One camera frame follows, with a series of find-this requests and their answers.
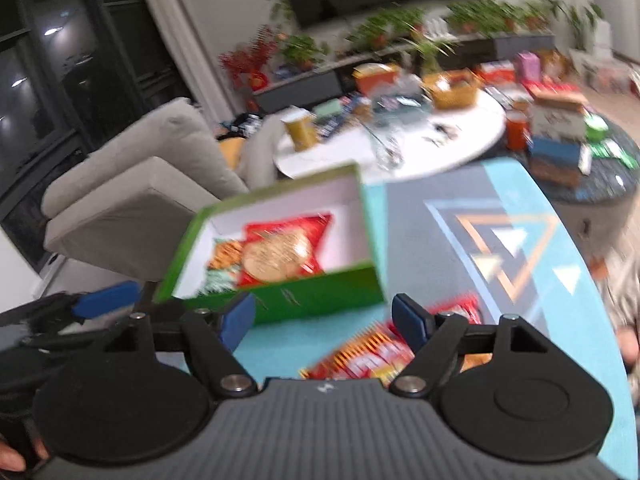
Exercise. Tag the orange snack packet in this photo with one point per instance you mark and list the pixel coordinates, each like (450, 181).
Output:
(227, 255)

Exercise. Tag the pink box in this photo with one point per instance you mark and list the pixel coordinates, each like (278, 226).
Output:
(529, 66)

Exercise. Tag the dark glass sliding door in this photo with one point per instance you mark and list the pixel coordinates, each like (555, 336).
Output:
(60, 85)

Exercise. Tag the tall plant in white pot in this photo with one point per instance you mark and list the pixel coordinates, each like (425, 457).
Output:
(582, 15)

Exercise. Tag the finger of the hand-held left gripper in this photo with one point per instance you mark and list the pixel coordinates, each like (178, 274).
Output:
(107, 297)

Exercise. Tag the red round cracker packet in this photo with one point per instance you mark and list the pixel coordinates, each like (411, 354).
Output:
(277, 255)

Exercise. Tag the white blue cardboard box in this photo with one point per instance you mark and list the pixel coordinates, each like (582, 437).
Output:
(557, 122)

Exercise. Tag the green potted plant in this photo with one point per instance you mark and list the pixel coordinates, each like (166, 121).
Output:
(407, 20)
(537, 12)
(302, 50)
(370, 32)
(475, 15)

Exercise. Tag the yellow woven basket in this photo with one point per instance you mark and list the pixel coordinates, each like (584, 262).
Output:
(452, 92)

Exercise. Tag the orange mug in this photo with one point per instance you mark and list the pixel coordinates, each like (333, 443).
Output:
(517, 132)

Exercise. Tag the blue plastic basket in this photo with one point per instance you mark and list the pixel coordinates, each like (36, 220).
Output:
(402, 107)

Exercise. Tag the dark blue long packet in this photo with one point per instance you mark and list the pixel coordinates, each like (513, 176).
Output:
(332, 122)

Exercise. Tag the yellow tin can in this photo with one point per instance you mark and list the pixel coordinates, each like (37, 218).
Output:
(300, 131)

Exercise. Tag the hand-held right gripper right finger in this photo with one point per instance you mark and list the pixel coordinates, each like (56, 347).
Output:
(409, 317)

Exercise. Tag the green packets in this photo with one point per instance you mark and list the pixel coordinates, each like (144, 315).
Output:
(612, 147)

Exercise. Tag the glass measuring cup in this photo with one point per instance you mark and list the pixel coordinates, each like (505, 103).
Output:
(387, 147)

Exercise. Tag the green plant in glass vase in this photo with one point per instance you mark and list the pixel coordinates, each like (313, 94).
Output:
(430, 52)

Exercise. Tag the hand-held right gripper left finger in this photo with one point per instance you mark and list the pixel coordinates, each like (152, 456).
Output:
(237, 321)

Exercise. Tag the white round coffee table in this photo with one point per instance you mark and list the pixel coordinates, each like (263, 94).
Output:
(450, 145)

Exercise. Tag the green cardboard box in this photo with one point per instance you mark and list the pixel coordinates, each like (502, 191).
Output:
(310, 300)

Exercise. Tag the grey fabric sofa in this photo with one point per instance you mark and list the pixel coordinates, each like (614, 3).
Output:
(135, 185)

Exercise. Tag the mint green box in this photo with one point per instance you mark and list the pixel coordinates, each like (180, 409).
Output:
(327, 108)

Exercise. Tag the person's left hand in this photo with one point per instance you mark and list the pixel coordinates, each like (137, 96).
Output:
(11, 460)

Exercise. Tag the red yellow striped snack packet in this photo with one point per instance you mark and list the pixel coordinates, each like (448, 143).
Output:
(360, 355)

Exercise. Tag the orange storage box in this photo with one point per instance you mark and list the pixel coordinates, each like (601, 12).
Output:
(376, 80)

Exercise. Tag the dark round side table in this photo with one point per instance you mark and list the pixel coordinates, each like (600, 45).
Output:
(605, 195)

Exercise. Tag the blue geometric table mat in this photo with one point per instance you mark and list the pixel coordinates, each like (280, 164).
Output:
(440, 240)

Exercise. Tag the green white snack packet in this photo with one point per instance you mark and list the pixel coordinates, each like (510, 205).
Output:
(220, 281)

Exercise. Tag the red flower arrangement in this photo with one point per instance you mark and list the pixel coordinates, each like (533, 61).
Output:
(247, 57)

